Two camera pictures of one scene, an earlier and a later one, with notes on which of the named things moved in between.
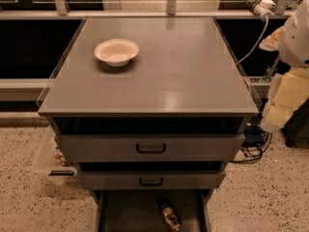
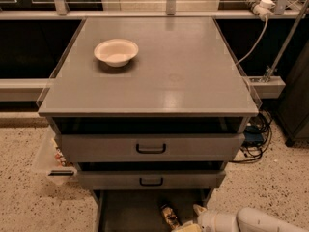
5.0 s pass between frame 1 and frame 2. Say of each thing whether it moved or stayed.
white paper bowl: stayed
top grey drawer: stayed
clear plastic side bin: stayed
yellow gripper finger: moved
